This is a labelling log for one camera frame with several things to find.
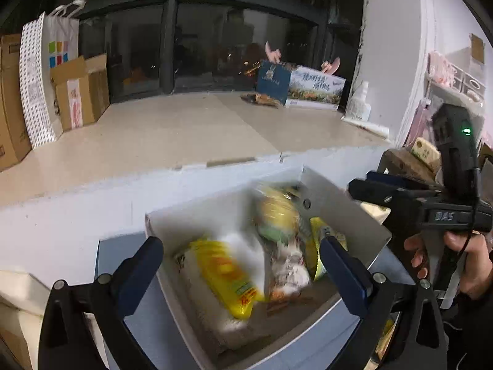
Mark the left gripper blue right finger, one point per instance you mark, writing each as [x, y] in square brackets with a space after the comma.
[349, 275]

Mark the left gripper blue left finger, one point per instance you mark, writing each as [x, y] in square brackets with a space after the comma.
[133, 276]

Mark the tea box on shelf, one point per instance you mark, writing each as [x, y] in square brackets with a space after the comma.
[427, 153]

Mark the wooden side shelf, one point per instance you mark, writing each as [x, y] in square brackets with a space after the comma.
[404, 163]

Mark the green snack packet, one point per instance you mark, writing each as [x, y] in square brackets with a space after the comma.
[277, 216]

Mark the cream sofa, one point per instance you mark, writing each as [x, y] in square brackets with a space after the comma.
[23, 301]

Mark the white cardboard box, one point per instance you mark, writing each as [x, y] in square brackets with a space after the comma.
[228, 216]

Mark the white spray bottle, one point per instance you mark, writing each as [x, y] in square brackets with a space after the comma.
[357, 107]

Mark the large brown cardboard box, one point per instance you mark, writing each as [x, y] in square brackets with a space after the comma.
[15, 143]

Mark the printed landscape gift box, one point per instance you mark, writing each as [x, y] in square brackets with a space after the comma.
[312, 89]

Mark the small open cardboard box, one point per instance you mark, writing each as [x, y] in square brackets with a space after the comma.
[82, 90]

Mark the dark blue gift bag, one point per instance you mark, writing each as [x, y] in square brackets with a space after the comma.
[273, 80]

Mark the white dotted paper bag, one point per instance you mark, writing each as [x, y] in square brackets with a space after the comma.
[46, 43]

